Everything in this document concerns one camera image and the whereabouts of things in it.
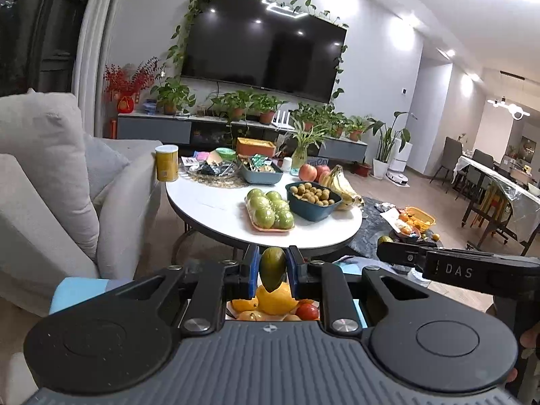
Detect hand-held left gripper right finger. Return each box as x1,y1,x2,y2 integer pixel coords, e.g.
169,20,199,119
287,245,431,335

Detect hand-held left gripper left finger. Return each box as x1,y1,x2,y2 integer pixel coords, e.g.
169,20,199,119
114,245,261,335

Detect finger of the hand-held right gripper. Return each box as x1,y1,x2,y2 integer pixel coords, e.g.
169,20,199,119
376,242,428,276

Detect yellow lemon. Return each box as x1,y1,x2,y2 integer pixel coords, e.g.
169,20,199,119
256,283,298,316

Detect white black-striped bowl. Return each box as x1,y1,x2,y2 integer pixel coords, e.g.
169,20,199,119
226,299,321,322

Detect person's right hand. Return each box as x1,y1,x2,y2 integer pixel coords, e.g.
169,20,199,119
505,327,540,401

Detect tangerine peels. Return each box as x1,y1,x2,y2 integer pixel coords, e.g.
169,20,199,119
397,213,423,237

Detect white paper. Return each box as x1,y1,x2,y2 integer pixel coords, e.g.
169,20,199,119
380,208,406,225

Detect orange plastic basket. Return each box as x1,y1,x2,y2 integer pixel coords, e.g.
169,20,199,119
403,207,436,231

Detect dark marble round table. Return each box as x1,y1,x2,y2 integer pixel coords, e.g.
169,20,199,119
348,196,444,259

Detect tray of green apples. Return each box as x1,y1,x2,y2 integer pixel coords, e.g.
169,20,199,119
245,188,296,234

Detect dark blue bowl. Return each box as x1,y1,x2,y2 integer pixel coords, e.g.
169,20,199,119
286,181,342,222

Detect white round coffee table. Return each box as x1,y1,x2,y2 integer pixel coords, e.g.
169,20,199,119
166,164,363,258

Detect dining table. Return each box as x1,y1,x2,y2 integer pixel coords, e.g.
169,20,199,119
458,154,540,256

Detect pile of longans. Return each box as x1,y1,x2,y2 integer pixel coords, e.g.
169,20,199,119
291,182,332,207

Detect bunch of bananas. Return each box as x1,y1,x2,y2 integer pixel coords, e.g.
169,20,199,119
318,164,365,212

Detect white robot vacuum dock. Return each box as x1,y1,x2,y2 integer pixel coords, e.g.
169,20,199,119
385,141,413,187

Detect teal rectangular basket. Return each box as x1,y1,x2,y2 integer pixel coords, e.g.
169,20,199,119
236,161,284,185

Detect woven placemat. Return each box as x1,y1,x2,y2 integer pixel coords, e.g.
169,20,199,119
186,169,250,189

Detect grey dining chair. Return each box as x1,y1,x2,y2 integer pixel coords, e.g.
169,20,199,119
451,148,495,202
430,137,465,185

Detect pile of snack packets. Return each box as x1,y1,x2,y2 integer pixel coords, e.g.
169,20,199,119
240,155,279,173

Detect glass dish of small items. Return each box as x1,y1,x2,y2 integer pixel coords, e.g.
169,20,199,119
188,154,238,177

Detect tall plant in white pot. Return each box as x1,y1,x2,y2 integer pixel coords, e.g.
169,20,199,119
365,111,413,181

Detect glass vase with green plant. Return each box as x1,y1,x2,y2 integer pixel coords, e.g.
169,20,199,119
291,119,326,170

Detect orange box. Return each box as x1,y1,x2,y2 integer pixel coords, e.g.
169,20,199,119
236,137,276,159

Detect yellow can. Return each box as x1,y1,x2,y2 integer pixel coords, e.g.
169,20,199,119
155,144,180,182

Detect pendant lamp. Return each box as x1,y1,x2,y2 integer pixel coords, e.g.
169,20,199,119
486,96,531,121

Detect blue grey printed tablecloth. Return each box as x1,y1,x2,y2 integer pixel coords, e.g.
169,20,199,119
50,255,372,330

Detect grey television cabinet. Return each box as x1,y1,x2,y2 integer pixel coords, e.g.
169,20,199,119
117,112,369,163

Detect grey pillow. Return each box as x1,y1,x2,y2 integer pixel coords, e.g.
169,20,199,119
83,132,131,200

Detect row of potted plants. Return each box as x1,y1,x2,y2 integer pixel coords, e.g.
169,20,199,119
150,75,373,143

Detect red berry bouquet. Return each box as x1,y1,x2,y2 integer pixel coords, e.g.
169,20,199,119
103,56,160,114

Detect beige sofa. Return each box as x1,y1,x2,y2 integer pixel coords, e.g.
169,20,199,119
0,88,164,319

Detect trailing ivy vine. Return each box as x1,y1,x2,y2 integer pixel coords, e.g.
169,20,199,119
166,0,352,108

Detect light curtain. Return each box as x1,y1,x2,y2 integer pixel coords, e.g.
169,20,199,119
74,0,125,140

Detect dark window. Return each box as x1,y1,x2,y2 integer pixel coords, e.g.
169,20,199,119
0,0,100,99

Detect wall television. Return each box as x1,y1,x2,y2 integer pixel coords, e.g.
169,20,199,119
181,0,348,104

